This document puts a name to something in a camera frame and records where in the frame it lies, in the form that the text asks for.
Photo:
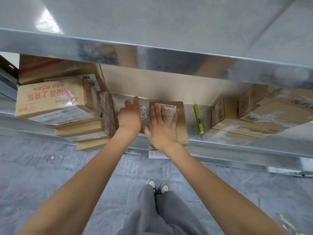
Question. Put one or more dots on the small labelled cardboard parcel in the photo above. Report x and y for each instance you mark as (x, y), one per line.
(181, 124)

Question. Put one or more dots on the person's left hand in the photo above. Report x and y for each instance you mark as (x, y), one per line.
(128, 119)

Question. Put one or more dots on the large plain cardboard box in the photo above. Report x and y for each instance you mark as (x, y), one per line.
(171, 83)

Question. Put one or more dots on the cardboard box wrapped in tape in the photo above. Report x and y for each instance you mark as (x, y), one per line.
(283, 111)

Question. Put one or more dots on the person's shoe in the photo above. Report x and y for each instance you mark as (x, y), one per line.
(151, 183)
(164, 187)

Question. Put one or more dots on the person's left shoe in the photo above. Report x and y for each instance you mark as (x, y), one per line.
(151, 183)

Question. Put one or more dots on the large taped cardboard box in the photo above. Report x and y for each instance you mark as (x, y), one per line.
(61, 67)

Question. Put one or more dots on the person's right forearm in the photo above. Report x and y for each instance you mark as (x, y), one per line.
(220, 193)

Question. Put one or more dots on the person's left forearm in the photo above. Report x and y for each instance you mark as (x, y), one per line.
(83, 185)

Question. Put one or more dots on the white paper label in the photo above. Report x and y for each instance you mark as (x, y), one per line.
(157, 154)

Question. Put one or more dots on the wide flat taped cardboard box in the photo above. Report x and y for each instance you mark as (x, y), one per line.
(234, 126)

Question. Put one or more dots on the person's left fingers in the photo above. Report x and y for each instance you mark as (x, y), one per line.
(136, 103)

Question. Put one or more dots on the galvanised metal shelf rack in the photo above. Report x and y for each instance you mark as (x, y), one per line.
(156, 26)

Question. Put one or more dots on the person's grey trousers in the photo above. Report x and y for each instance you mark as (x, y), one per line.
(161, 212)

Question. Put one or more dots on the small brown cardboard box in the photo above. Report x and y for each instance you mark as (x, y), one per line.
(251, 100)

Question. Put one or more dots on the person's right hand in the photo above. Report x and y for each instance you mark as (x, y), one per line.
(162, 133)

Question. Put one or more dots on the flat box with white label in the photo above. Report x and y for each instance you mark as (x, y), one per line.
(85, 137)

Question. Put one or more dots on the person's right thumb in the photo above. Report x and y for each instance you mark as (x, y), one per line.
(147, 132)

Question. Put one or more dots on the person's right middle finger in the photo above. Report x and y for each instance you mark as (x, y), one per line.
(163, 112)

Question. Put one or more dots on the person's right shoe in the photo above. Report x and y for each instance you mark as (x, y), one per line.
(164, 187)

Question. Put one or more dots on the person's right little finger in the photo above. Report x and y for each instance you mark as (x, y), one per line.
(174, 121)

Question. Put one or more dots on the cardboard box with red print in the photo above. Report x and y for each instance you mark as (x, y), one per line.
(49, 97)

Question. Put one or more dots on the green marker pen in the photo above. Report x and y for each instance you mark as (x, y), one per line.
(198, 118)

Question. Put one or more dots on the clear and green plastic scrap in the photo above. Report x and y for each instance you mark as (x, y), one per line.
(287, 223)

